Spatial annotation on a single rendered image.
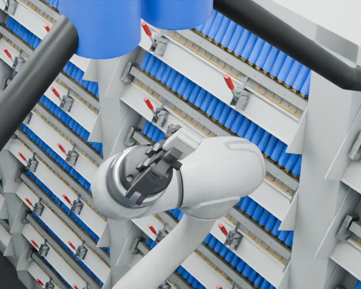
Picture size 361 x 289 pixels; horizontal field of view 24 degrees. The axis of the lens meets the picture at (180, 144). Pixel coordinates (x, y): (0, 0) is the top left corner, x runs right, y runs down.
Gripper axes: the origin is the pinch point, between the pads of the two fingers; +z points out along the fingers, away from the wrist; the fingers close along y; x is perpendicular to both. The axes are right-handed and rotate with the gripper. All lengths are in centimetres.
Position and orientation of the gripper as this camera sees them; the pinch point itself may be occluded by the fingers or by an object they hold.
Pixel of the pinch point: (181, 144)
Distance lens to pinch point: 104.4
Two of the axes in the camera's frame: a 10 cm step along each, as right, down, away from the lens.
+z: 2.8, -2.1, -9.4
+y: 5.0, -8.0, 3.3
